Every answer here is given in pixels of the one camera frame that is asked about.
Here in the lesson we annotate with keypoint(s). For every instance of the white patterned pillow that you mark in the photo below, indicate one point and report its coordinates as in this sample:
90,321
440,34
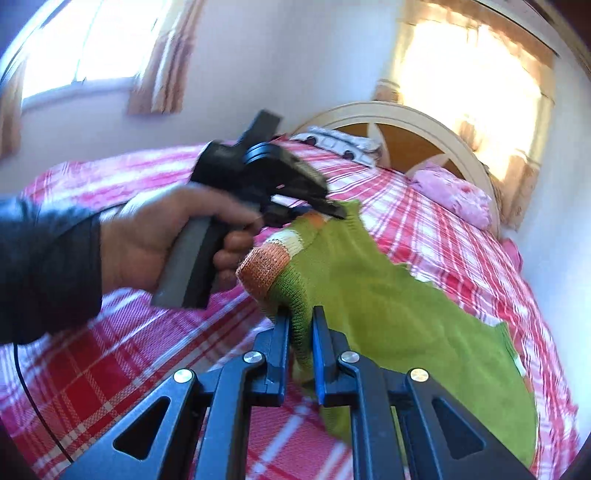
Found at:
341,141

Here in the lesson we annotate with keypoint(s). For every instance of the green knitted sweater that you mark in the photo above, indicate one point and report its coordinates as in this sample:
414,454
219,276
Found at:
392,300

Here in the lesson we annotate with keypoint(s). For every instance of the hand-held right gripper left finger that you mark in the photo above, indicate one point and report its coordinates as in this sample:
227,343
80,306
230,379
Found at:
279,350

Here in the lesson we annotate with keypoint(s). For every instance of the orange patterned curtain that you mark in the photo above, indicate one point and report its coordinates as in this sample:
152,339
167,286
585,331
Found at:
161,69
526,184
11,115

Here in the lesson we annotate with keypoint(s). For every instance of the cream wooden headboard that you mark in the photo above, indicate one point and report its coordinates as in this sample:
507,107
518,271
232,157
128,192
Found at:
406,113

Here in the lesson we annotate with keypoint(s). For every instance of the white framed window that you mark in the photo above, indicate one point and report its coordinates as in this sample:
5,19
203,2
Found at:
83,46

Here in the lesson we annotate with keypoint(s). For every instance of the person's left forearm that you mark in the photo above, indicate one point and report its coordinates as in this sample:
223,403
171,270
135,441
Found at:
46,267

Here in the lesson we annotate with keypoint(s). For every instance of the person's left hand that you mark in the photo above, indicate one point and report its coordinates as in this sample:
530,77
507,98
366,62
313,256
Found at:
138,240

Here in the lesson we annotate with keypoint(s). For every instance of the pink plaid blanket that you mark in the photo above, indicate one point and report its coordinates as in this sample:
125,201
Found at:
138,350

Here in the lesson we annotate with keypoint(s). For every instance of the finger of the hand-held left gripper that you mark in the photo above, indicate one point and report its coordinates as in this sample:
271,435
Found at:
330,210

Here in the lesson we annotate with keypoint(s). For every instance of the pink pillow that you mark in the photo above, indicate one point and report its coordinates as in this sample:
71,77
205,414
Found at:
452,194

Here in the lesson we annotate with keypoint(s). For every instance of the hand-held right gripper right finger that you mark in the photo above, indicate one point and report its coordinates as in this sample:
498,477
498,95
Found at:
321,355

